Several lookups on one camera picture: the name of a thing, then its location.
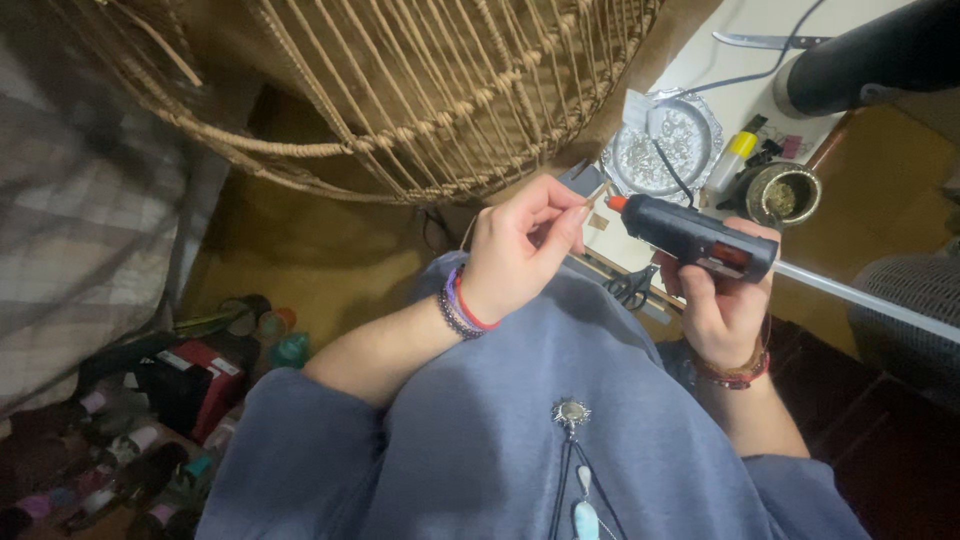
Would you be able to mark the person's left hand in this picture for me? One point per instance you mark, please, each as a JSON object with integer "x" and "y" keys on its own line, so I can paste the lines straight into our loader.
{"x": 502, "y": 255}

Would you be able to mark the person's right hand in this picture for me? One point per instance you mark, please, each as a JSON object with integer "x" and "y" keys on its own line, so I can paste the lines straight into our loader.
{"x": 720, "y": 322}

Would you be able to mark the black hot glue gun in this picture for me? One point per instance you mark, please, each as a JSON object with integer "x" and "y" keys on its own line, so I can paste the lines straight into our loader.
{"x": 690, "y": 236}

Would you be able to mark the black scissors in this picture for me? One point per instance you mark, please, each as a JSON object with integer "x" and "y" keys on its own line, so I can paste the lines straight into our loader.
{"x": 631, "y": 289}

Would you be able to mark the small cardboard scrap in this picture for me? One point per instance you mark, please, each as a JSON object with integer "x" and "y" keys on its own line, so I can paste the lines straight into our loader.
{"x": 598, "y": 221}

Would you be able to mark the small grey box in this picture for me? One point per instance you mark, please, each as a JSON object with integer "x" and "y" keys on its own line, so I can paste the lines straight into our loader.
{"x": 581, "y": 180}

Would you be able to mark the metal mate cup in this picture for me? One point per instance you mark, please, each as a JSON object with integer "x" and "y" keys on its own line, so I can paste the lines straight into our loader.
{"x": 784, "y": 195}

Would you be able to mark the translucent white glue stick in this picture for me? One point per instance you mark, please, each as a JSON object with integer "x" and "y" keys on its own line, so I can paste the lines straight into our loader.
{"x": 870, "y": 301}

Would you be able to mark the small bottle yellow cap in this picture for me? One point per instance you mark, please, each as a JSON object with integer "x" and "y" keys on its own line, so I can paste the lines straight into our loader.
{"x": 731, "y": 157}

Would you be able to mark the silver sun pendant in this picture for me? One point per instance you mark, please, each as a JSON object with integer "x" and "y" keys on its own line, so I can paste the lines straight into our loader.
{"x": 571, "y": 412}

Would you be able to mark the black binder clip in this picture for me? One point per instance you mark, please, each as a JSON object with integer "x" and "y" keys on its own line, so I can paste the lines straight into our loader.
{"x": 763, "y": 154}

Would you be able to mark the blue grey sweatshirt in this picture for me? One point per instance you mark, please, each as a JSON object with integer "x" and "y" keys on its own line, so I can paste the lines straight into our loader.
{"x": 525, "y": 435}

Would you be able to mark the silver tray of beads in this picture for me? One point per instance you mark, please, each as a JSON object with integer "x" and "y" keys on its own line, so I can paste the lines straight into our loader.
{"x": 660, "y": 146}

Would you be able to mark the pink binder clip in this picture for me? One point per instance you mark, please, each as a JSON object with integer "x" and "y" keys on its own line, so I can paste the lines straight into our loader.
{"x": 790, "y": 145}

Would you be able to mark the grey woven basket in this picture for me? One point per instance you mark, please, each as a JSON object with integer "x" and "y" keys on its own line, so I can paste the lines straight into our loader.
{"x": 911, "y": 322}

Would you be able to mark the white drop pendant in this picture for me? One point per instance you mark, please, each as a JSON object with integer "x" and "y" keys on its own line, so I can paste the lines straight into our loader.
{"x": 584, "y": 480}

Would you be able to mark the teal bottle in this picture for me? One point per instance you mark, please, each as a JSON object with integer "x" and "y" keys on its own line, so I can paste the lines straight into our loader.
{"x": 291, "y": 350}

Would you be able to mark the turquoise stone pendant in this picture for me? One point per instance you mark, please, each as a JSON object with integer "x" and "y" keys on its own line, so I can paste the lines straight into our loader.
{"x": 586, "y": 521}

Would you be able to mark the steel knife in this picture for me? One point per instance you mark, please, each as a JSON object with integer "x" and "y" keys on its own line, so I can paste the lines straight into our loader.
{"x": 765, "y": 41}

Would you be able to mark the black hair dryer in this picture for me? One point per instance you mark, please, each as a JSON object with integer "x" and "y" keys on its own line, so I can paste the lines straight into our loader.
{"x": 877, "y": 64}

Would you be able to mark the red box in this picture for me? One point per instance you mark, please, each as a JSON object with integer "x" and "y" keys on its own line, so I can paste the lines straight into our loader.
{"x": 214, "y": 382}

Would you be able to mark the plaid blanket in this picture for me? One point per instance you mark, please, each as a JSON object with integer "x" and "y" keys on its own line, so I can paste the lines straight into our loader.
{"x": 82, "y": 210}

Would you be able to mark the heap of small bottles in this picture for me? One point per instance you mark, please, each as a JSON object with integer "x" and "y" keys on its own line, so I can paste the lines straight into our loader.
{"x": 112, "y": 457}

